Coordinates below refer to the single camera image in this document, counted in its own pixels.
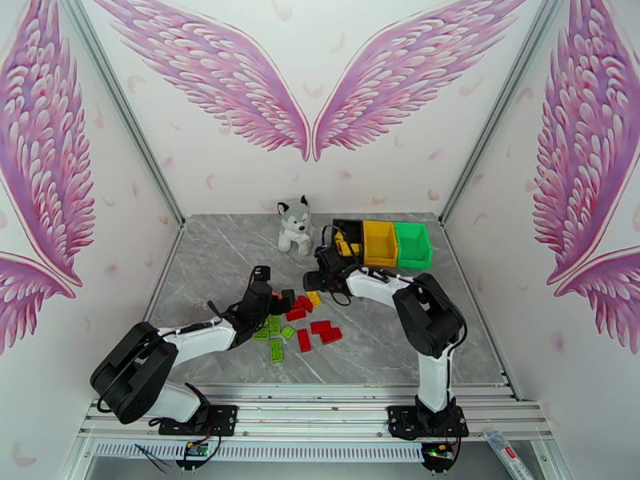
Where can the thick red lego brick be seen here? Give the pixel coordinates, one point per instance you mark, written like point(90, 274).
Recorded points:
point(296, 312)

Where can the long green lego brick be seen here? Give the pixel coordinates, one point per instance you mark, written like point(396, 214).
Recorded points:
point(276, 350)
point(274, 324)

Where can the long red lego brick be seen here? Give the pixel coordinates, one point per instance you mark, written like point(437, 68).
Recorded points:
point(303, 340)

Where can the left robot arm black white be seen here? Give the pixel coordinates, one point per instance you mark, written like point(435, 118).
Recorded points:
point(135, 368)

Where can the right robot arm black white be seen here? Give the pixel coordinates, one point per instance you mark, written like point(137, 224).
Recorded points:
point(430, 318)

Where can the black plastic bin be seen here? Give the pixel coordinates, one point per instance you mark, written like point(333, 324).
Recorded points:
point(350, 224)

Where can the yellow plastic bin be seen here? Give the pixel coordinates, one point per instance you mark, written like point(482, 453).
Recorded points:
point(380, 243)

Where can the grey white husky plush toy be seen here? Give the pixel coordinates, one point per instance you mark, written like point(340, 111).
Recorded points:
point(295, 228)

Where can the green plastic bin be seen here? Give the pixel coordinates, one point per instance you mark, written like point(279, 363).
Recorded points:
point(412, 243)

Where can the small circuit board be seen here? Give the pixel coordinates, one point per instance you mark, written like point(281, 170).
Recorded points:
point(197, 449)
point(439, 451)

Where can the black tweezers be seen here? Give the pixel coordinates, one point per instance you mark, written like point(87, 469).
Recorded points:
point(152, 456)

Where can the clear packaged tube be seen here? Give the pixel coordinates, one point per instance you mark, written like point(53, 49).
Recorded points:
point(507, 453)

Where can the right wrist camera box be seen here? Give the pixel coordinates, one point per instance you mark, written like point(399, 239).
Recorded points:
point(326, 257)

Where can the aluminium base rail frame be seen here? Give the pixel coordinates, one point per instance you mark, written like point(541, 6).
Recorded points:
point(310, 408)

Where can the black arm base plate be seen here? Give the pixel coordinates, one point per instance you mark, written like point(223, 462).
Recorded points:
point(222, 418)
point(400, 421)

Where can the aluminium frame post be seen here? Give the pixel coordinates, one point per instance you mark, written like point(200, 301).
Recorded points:
point(116, 93)
point(506, 93)

